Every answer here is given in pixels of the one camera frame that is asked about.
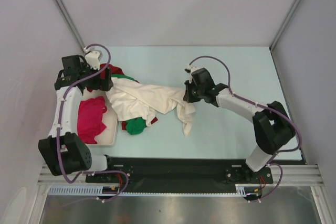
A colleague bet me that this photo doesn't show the cream white t shirt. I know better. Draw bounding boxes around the cream white t shirt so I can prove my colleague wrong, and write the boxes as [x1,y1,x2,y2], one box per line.
[106,76,196,136]

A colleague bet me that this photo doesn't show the green t shirt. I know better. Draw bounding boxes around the green t shirt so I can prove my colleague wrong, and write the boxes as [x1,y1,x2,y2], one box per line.
[111,73,146,135]

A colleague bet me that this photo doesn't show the magenta pink t shirt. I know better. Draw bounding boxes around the magenta pink t shirt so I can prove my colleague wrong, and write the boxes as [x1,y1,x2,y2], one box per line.
[77,96,107,144]

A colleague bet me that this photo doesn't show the dark red t shirt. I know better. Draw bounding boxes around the dark red t shirt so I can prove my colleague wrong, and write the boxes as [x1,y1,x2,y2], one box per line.
[99,63,159,127]

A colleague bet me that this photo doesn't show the aluminium front rail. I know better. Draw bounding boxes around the aluminium front rail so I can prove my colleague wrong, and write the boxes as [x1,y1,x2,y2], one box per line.
[36,163,322,185]

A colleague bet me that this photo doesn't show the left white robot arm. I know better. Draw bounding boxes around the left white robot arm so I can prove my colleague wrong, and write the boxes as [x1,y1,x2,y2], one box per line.
[38,50,116,182]

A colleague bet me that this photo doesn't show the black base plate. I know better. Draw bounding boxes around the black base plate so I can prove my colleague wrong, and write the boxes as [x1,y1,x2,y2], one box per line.
[86,157,274,194]

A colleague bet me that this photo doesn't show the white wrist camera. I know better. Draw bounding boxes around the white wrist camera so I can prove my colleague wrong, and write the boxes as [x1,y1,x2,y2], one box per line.
[184,65,200,75]
[83,48,103,70]

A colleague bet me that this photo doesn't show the aluminium frame post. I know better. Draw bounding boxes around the aluminium frame post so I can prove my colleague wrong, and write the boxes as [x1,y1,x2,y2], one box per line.
[52,0,85,52]
[269,0,303,52]

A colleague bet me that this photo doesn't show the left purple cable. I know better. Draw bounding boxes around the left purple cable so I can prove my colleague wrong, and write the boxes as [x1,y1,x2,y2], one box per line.
[55,43,112,184]

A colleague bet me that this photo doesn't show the left aluminium frame post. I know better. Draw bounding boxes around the left aluminium frame post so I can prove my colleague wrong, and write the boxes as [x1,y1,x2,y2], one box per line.
[52,0,85,52]

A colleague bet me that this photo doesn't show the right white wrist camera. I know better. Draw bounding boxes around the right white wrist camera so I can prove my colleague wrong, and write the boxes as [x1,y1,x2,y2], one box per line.
[184,65,200,75]

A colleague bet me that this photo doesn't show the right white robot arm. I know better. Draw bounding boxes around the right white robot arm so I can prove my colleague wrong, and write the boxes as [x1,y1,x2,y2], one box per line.
[183,67,296,183]

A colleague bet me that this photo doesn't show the white slotted cable duct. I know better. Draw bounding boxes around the white slotted cable duct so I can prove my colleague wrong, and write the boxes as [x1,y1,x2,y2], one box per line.
[48,185,260,197]

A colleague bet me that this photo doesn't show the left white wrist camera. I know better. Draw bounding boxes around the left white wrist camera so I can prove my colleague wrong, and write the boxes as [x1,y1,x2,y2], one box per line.
[83,48,103,70]

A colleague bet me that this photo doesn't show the right aluminium frame post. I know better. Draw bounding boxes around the right aluminium frame post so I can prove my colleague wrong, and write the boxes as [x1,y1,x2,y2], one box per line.
[269,0,303,52]

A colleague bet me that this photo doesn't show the cream plastic tray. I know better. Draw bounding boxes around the cream plastic tray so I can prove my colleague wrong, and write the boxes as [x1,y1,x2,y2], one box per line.
[89,98,118,145]

